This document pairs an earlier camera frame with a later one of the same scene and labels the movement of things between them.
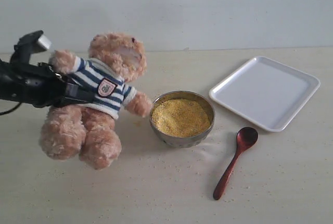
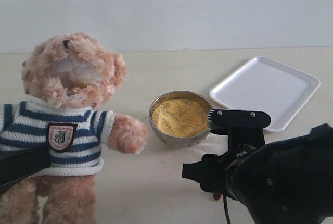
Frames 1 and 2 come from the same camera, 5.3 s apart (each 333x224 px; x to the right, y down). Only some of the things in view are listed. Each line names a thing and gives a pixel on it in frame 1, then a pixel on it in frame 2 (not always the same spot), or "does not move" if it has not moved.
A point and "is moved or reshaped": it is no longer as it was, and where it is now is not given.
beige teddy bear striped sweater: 88,131 is moved or reshaped
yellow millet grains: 184,117 does not move
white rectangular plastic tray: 267,91 does not move
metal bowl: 182,119 does not move
